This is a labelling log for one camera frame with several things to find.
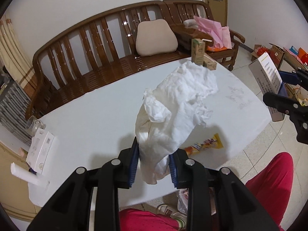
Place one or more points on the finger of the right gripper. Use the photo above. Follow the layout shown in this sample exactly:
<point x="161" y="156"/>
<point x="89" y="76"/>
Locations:
<point x="290" y="77"/>
<point x="280" y="103"/>

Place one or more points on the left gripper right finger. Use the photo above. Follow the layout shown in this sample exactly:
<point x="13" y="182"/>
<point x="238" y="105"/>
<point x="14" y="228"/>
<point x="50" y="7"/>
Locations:
<point x="217" y="200"/>

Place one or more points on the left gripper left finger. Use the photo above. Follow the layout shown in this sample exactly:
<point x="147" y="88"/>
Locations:
<point x="69" y="207"/>

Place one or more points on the white and blue medicine box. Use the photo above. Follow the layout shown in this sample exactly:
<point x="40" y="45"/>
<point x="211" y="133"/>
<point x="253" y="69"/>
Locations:
<point x="267" y="76"/>

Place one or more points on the yellow snack wrapper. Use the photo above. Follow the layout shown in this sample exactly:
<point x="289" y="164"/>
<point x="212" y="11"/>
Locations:
<point x="212" y="143"/>

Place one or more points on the white tissue paper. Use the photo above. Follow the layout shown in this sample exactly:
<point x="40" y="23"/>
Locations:
<point x="168" y="115"/>

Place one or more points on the plastic trash bag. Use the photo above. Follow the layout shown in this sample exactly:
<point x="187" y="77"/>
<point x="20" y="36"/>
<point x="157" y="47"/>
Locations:
<point x="182" y="204"/>

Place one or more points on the cardboard boxes on floor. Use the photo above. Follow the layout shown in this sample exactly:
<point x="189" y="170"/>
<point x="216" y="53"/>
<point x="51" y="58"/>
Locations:
<point x="284" y="60"/>

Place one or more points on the red trouser leg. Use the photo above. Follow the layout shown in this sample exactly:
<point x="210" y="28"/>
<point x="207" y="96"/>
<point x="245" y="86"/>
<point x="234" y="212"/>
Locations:
<point x="272" y="186"/>
<point x="135" y="220"/>

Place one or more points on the white paper roll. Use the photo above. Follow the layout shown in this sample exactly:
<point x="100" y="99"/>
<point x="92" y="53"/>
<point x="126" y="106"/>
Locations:
<point x="29" y="177"/>

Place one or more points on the red trouser leg left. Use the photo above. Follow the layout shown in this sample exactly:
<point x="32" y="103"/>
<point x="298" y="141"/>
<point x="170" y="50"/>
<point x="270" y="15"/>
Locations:
<point x="135" y="220"/>

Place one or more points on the white slipper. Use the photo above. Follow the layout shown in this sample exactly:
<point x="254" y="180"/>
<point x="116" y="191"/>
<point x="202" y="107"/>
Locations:
<point x="169" y="211"/>

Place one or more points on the white flat box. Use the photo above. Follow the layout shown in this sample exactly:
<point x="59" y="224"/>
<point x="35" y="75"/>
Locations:
<point x="39" y="149"/>

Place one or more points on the pink plastic bag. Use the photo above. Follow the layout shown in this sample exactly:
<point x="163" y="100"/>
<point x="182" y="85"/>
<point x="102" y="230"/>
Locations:
<point x="220" y="35"/>

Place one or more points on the small beige carton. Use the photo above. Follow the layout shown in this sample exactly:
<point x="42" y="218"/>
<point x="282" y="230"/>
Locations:
<point x="209" y="62"/>

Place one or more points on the clear glass jar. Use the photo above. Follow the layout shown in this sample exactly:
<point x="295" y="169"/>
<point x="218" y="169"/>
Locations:
<point x="33" y="124"/>

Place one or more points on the tall green drink carton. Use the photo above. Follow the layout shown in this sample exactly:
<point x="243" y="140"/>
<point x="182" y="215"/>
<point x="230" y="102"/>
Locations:
<point x="197" y="51"/>

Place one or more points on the brown wooden armchair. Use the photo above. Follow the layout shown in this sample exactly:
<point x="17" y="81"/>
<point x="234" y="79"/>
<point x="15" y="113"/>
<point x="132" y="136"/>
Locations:
<point x="211" y="40"/>

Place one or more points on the beige seat cushion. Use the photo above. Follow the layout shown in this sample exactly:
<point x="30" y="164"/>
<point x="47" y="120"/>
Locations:
<point x="155" y="37"/>

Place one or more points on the long brown wooden bench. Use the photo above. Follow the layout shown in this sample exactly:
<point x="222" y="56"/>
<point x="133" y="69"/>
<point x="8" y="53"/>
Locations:
<point x="98" y="51"/>

